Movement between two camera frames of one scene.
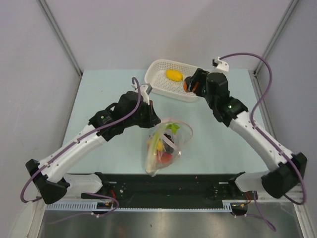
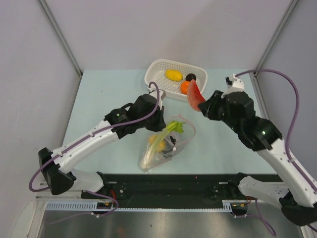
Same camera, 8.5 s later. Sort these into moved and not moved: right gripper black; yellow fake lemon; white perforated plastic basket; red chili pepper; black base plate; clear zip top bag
Moved: clear zip top bag; right gripper black; red chili pepper
Not moved: yellow fake lemon; white perforated plastic basket; black base plate
